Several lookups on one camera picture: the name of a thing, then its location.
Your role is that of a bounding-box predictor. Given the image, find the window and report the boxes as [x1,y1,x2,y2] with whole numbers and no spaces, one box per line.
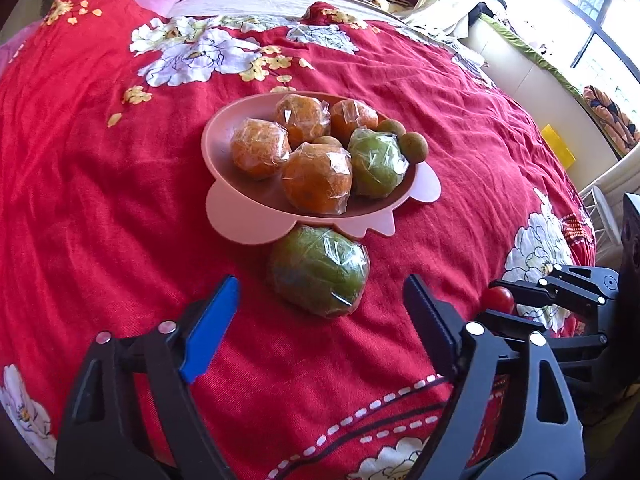
[505,0,640,106]

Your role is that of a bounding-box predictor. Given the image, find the green-trimmed mat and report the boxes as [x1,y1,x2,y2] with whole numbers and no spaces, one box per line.
[477,12,591,106]

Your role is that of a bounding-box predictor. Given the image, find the red floral blanket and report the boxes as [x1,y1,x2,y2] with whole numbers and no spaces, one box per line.
[0,0,598,480]

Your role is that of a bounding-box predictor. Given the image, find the yellow plastic box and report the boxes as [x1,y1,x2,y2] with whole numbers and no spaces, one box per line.
[540,124,576,168]

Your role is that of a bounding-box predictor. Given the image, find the patterned cushion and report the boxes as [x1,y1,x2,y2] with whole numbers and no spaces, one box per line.
[582,85,640,157]

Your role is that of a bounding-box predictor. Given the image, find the pink plastic plate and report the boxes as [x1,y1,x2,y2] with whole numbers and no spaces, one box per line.
[201,91,442,247]

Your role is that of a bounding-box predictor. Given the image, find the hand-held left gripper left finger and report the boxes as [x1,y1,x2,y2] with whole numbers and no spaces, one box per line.
[55,275,241,480]

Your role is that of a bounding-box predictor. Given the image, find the white wire rack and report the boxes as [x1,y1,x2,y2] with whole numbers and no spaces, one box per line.
[581,185,624,257]

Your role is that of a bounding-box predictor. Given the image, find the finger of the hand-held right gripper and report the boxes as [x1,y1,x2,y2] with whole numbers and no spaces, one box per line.
[475,310,611,367]
[510,264,622,333]

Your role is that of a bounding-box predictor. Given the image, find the plastic-wrapped orange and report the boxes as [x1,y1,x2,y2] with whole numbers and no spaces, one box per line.
[329,99,379,143]
[281,142,354,216]
[273,93,332,148]
[230,118,292,181]

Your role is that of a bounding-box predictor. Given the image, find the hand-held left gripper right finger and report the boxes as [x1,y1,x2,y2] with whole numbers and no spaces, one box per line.
[402,274,586,480]

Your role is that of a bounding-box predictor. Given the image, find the plastic-wrapped green citrus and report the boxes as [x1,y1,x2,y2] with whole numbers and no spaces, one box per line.
[347,127,411,198]
[269,225,372,318]

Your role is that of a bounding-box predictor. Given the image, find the red cherry tomato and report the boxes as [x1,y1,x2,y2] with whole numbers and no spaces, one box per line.
[482,286,516,315]

